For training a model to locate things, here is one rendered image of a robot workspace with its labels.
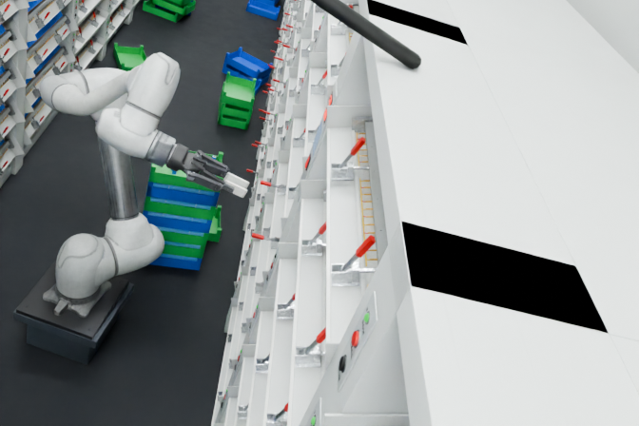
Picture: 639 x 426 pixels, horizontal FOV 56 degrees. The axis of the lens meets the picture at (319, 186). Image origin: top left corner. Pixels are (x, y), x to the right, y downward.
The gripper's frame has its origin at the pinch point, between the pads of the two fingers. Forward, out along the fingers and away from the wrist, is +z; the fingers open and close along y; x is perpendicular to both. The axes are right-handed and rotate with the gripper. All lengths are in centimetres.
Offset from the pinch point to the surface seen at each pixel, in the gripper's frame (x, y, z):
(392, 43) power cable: -75, -54, 0
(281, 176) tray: 7.9, 27.2, 16.3
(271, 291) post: 0.4, -34.1, 16.0
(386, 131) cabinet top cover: -72, -76, 0
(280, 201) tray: 7.6, 13.1, 17.0
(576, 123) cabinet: -79, -55, 34
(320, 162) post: -39, -34, 8
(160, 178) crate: 59, 64, -18
